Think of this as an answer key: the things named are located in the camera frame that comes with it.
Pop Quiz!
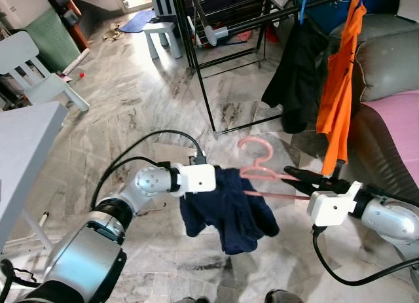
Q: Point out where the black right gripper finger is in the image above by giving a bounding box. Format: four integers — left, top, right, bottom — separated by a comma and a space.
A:
298, 180, 344, 194
283, 166, 338, 187

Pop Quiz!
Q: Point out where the navy garment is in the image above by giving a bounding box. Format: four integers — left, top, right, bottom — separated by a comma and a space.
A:
179, 166, 281, 256

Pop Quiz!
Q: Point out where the pink clothes hanger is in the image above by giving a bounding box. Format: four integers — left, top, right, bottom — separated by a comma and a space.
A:
237, 136, 315, 202

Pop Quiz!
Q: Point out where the black metal drying rack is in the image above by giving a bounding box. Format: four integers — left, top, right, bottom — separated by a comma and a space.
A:
172, 0, 367, 135

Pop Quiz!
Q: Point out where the orange shirt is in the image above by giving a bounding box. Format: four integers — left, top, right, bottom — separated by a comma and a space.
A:
316, 0, 367, 177

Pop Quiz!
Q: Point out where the black garment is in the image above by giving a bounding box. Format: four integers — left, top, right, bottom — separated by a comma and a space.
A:
262, 15, 328, 135

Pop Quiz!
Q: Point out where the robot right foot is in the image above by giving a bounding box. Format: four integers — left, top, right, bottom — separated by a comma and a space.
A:
264, 289, 297, 303

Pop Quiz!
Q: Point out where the grey sofa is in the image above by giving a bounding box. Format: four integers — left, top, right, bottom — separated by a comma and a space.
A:
331, 14, 419, 209

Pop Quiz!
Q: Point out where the blue bag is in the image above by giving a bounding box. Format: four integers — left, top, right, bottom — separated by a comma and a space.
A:
308, 0, 397, 34

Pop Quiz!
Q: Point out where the blue floor mat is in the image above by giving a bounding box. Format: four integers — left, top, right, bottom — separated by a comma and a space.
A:
119, 9, 158, 33

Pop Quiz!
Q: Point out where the brown crumpled paper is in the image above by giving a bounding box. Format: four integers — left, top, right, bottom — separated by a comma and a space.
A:
105, 25, 132, 42

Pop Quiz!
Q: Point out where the white paper roll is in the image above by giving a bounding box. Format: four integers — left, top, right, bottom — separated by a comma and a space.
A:
62, 49, 90, 75

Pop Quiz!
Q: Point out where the light blue folding table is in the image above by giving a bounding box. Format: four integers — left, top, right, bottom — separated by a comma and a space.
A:
0, 101, 69, 251

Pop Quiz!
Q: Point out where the green quilted cover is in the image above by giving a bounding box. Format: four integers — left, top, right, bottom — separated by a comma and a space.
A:
23, 7, 82, 71

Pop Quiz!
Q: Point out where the brown wooden plank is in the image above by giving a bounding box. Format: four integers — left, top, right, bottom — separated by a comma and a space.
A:
43, 0, 89, 52

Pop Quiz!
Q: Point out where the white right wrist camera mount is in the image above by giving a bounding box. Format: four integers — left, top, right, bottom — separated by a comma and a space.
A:
308, 181, 363, 226

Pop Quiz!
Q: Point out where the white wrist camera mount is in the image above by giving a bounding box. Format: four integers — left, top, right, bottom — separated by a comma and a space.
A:
177, 164, 217, 194
308, 181, 363, 226

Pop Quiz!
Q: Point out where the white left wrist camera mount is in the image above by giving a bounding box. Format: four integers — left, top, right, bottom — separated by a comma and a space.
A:
177, 164, 217, 194

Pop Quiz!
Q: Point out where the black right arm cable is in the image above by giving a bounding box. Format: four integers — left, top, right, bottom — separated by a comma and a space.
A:
312, 224, 419, 288

